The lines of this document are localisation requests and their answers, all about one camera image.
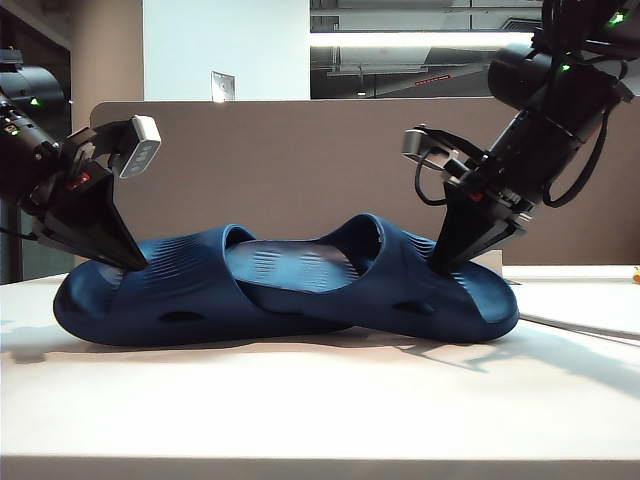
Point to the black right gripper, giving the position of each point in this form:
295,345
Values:
480,175

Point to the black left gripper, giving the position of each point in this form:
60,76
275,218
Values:
75,165

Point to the blue foam slipper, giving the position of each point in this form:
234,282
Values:
450,300
125,310

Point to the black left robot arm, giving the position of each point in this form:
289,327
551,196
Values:
30,90

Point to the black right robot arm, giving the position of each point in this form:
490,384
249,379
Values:
550,85

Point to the dark glass door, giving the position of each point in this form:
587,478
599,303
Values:
7,250

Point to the red LED sign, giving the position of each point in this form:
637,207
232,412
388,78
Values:
431,80

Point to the yellow plastic object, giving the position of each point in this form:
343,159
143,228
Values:
636,276

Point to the brown desk divider panel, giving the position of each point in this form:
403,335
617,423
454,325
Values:
300,150

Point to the ceiling light strip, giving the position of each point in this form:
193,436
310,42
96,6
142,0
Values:
400,40

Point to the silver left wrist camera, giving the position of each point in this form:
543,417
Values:
142,147

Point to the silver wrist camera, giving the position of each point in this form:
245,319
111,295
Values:
414,145
142,147

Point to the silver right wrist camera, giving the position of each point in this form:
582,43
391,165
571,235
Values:
414,145

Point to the metal wall plate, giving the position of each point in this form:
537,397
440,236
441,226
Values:
222,87

